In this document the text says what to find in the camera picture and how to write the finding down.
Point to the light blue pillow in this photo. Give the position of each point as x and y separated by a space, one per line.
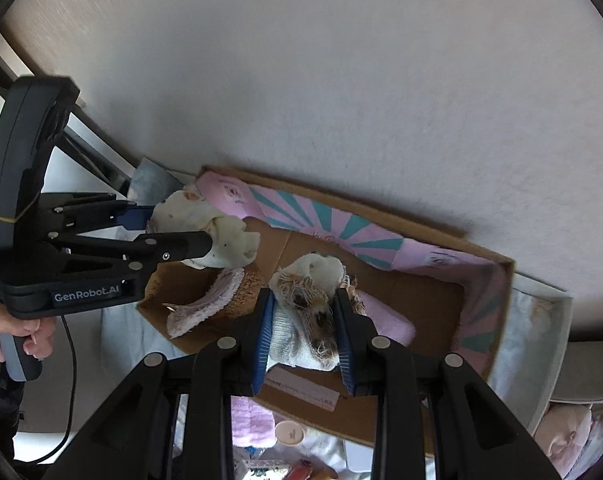
149 177

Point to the white plastic box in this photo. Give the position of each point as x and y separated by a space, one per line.
360 457

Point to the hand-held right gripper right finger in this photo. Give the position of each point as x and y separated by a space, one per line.
344 350

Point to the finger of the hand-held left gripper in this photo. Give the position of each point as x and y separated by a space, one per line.
134 216
181 246

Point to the red packet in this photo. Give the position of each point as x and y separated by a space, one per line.
306 471

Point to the brown fuzzy cloth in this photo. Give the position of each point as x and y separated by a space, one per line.
249 290

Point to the white stained cloth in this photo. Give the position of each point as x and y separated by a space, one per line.
226 240

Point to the pink folded cloth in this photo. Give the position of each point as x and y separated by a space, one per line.
391 325

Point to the pink fluffy cloth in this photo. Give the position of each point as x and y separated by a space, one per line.
251 420

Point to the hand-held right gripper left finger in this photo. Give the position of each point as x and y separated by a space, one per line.
262 345

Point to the beige round lid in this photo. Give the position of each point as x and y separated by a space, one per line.
290 432

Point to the frayed white cloth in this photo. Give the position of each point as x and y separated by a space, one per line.
291 340

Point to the light blue floral bedsheet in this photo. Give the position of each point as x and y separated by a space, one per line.
121 330

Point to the pink printed cardboard box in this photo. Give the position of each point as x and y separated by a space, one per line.
411 305

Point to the pink white ribbed cloth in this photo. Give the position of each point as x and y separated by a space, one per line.
201 310

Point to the pink floral pillow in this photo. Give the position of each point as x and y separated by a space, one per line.
561 435

